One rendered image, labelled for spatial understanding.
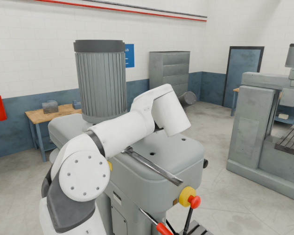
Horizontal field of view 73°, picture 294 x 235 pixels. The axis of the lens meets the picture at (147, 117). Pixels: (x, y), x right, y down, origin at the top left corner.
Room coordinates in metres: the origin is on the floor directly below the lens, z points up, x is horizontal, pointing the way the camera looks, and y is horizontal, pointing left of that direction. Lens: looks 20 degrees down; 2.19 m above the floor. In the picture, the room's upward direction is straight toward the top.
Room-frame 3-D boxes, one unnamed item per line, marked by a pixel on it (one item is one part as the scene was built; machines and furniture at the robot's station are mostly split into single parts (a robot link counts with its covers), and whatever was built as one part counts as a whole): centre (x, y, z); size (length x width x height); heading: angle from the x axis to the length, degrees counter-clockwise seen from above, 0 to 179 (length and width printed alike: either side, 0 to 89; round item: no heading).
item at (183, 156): (0.67, 0.04, 1.81); 0.47 x 0.26 x 0.16; 40
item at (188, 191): (0.48, -0.12, 1.76); 0.06 x 0.02 x 0.06; 130
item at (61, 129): (1.04, 0.35, 1.66); 0.80 x 0.23 x 0.20; 40
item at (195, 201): (0.46, -0.14, 1.76); 0.04 x 0.03 x 0.04; 130
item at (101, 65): (0.85, 0.19, 2.05); 0.20 x 0.20 x 0.32
